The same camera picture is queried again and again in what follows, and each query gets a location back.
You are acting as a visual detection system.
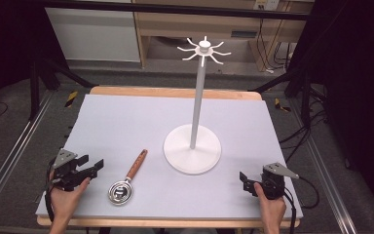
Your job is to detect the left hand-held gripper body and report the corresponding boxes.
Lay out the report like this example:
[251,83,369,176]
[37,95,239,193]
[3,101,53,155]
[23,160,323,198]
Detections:
[49,148,94,192]

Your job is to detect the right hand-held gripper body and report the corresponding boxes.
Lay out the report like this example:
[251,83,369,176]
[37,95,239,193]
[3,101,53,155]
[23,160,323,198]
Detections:
[259,162,301,201]

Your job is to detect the person's right hand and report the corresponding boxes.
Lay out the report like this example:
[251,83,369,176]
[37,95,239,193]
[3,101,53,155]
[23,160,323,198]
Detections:
[253,181,287,226]

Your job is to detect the person's left hand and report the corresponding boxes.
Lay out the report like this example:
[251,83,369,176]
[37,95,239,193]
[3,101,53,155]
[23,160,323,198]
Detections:
[49,176,92,224]

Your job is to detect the light grey table mat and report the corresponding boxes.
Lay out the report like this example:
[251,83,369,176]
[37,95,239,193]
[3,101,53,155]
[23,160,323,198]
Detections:
[35,94,304,219]

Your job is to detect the yellow black tape marker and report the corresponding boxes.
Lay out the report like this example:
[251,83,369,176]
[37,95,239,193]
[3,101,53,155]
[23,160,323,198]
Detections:
[274,97,292,113]
[64,90,79,108]

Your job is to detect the white hook stand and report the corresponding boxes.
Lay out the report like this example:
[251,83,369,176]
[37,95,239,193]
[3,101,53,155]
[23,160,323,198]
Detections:
[162,35,233,176]

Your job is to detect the black metal stand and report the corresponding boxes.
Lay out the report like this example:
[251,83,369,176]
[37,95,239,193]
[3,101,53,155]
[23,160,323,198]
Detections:
[247,68,327,129]
[28,57,95,122]

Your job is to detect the white cabinet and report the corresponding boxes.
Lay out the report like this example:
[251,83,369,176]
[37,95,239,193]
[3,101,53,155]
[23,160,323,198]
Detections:
[44,7,141,63]

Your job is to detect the black curtain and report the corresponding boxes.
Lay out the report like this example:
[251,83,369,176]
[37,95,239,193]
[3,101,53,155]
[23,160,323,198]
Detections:
[291,0,374,216]
[0,0,48,126]

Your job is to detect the wooden desk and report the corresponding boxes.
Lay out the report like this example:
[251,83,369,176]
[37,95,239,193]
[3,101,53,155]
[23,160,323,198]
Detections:
[131,0,317,72]

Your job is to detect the white power strip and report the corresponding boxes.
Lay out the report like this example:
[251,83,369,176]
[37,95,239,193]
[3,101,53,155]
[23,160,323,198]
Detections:
[253,0,280,11]

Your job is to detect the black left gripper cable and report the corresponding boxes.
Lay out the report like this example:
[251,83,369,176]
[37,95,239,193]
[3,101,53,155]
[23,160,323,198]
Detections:
[44,158,56,222]

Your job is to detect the metal strainer with wooden handle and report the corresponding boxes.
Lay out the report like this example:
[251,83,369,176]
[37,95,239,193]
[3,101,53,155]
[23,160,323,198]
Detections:
[107,148,149,207]

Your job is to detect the black straight gripper cable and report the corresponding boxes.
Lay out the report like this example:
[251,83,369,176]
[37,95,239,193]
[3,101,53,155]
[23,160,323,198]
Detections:
[283,186,298,234]

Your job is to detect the black looped gripper cable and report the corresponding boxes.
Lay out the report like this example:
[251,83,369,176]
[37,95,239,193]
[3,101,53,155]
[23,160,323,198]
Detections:
[297,175,321,210]

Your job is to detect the metal floor rail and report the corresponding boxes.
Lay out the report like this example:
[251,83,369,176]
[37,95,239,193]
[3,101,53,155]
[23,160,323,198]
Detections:
[0,92,55,226]
[287,97,360,234]

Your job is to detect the black floor cables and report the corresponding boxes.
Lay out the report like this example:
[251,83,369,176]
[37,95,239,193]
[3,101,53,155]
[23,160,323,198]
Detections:
[278,109,329,164]

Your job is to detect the hanging cables under desk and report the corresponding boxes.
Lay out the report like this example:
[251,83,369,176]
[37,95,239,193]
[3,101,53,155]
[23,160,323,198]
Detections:
[256,19,294,74]

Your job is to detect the black frame crossbar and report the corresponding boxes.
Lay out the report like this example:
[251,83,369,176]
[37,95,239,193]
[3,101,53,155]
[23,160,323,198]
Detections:
[38,0,310,21]

